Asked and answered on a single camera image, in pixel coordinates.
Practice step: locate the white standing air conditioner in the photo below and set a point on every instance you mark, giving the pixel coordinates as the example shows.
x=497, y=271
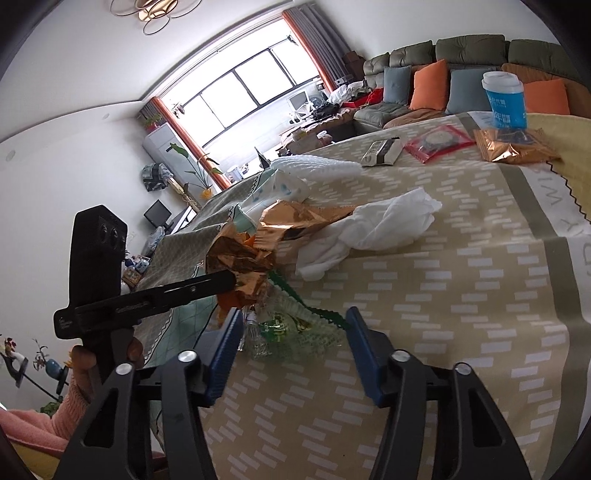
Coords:
x=164, y=146

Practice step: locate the blue white paper cup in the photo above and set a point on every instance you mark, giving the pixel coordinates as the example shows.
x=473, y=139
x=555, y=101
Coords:
x=506, y=96

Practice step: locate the white foam fruit net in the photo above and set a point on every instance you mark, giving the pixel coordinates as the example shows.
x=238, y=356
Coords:
x=317, y=169

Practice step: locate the gold snack packet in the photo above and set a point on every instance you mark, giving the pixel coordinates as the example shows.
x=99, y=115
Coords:
x=515, y=146

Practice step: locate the white office chair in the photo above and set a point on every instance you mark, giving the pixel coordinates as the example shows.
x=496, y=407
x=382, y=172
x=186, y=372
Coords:
x=302, y=106

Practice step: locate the orange cushion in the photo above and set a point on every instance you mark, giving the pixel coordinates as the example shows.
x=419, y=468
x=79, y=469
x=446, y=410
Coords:
x=546, y=97
x=431, y=87

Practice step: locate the orange cushion far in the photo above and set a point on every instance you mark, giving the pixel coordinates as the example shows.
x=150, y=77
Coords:
x=431, y=87

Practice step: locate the tall green houseplant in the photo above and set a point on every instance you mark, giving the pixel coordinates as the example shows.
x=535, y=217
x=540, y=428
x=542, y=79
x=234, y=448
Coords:
x=197, y=177

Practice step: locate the gold foil wrapper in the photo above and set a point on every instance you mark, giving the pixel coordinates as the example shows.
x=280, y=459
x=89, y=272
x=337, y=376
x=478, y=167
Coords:
x=251, y=257

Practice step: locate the orange cushion near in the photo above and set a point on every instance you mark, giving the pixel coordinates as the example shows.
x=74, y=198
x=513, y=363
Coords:
x=546, y=97

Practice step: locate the pink sleeve left forearm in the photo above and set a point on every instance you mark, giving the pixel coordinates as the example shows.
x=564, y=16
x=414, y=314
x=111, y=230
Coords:
x=41, y=433

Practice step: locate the cluttered coffee table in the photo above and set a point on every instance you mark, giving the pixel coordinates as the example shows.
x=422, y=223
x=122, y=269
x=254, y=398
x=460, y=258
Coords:
x=317, y=134

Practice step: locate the left hand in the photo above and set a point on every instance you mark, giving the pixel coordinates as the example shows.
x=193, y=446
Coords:
x=83, y=361

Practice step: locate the blue grey cushion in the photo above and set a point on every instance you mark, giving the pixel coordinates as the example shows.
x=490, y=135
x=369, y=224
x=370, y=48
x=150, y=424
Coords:
x=397, y=84
x=466, y=91

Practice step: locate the dark green sectional sofa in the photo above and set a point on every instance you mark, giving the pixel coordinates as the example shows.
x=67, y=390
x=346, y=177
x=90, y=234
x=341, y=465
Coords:
x=468, y=58

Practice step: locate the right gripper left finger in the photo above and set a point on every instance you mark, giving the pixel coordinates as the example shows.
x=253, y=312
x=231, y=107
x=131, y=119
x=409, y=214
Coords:
x=112, y=441

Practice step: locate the orange grey curtain left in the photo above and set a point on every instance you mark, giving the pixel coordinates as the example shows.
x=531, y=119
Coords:
x=156, y=104

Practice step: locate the ring ceiling lamp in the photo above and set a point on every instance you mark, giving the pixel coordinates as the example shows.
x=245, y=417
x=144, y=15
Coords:
x=153, y=15

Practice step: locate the clear green plastic wrapper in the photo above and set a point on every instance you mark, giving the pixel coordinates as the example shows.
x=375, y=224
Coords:
x=281, y=327

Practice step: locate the white black tv cabinet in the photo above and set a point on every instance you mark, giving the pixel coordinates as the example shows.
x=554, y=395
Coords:
x=175, y=225

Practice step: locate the red snack packet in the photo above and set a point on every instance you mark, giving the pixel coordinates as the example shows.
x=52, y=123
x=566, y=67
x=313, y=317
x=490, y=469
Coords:
x=442, y=140

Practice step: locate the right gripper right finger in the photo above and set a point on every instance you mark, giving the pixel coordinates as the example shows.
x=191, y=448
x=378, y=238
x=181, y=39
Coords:
x=473, y=438

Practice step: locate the white black snack packet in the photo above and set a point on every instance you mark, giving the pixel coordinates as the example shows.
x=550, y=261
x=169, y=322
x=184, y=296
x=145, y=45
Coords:
x=383, y=153

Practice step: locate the orange grey curtain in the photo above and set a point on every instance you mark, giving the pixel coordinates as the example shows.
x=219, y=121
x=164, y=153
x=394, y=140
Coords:
x=322, y=42
x=156, y=104

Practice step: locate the small black monitor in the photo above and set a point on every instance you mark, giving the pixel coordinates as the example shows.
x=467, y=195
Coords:
x=157, y=214

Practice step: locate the blue grey cushion near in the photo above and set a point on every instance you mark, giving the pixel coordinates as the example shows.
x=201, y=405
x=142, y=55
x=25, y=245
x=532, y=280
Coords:
x=466, y=91

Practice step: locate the orange peel piece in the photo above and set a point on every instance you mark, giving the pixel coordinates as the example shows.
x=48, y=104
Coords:
x=226, y=301

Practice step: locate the blue grey cushion far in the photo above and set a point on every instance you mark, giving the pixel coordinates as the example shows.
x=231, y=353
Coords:
x=397, y=84

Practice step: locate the orange grey curtain right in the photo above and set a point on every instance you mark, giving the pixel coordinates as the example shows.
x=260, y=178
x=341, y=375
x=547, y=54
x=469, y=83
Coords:
x=322, y=42

